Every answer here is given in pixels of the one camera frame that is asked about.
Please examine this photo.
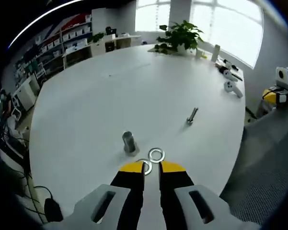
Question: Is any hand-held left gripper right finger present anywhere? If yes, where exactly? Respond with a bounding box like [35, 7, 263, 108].
[158, 160, 262, 230]

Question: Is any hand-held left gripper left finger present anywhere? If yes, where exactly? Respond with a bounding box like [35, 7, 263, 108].
[42, 160, 146, 230]

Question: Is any large metal washer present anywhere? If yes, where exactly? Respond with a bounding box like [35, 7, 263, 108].
[148, 148, 166, 163]
[142, 160, 153, 175]

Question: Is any large threaded stud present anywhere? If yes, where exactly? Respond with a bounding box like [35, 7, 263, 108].
[121, 130, 140, 156]

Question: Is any small threaded stud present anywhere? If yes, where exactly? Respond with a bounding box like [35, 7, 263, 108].
[186, 107, 199, 125]

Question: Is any white game controller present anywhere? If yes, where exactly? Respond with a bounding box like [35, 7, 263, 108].
[223, 80, 244, 98]
[222, 69, 238, 83]

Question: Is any grey mesh chair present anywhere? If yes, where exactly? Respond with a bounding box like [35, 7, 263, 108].
[219, 105, 288, 227]

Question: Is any white bottle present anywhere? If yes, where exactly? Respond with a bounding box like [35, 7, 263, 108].
[211, 44, 221, 63]

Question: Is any black computer mouse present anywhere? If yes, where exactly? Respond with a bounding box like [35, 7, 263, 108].
[44, 197, 64, 223]

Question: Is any green potted plant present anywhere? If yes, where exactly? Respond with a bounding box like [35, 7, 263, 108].
[155, 20, 205, 55]

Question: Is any white cabinet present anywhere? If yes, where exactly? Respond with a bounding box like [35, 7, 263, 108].
[13, 74, 39, 111]

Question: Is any white background desk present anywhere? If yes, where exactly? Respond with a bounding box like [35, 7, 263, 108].
[62, 34, 142, 69]

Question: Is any storage shelf with white bins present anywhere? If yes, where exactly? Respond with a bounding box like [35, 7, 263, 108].
[14, 13, 93, 80]

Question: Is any ceiling light strip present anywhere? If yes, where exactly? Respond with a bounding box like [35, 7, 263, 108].
[8, 0, 83, 47]

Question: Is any black mouse cable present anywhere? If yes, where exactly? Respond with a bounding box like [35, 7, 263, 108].
[34, 185, 54, 200]

